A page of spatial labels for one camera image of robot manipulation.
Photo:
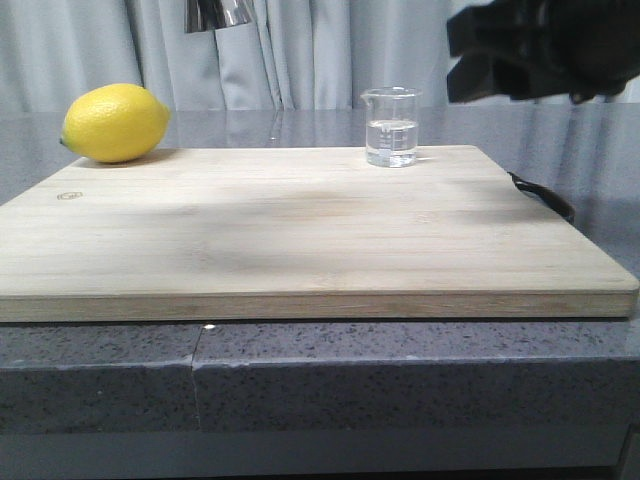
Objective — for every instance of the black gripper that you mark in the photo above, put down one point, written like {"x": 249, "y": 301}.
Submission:
{"x": 543, "y": 48}

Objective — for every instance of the small glass beaker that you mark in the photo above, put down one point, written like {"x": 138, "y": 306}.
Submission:
{"x": 392, "y": 125}

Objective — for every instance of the steel double jigger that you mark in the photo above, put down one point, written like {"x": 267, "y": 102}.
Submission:
{"x": 209, "y": 15}

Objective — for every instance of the grey curtain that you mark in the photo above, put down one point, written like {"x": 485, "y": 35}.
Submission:
{"x": 293, "y": 55}

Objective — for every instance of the wooden cutting board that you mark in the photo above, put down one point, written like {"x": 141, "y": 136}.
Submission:
{"x": 240, "y": 234}

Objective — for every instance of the yellow lemon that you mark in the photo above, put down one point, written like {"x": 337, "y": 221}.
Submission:
{"x": 115, "y": 123}

